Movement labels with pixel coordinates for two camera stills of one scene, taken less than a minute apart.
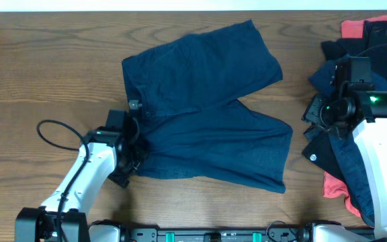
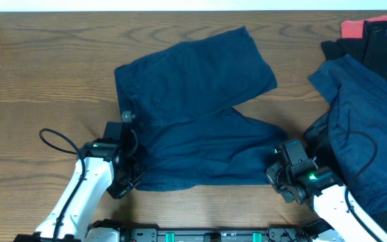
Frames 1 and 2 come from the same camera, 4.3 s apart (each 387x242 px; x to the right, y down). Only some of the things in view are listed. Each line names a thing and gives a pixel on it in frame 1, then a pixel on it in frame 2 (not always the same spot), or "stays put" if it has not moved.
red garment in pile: x=351 y=29 stays put
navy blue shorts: x=183 y=95 stays put
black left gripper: x=140 y=156 to x=132 y=160
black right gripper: x=312 y=113 to x=271 y=173
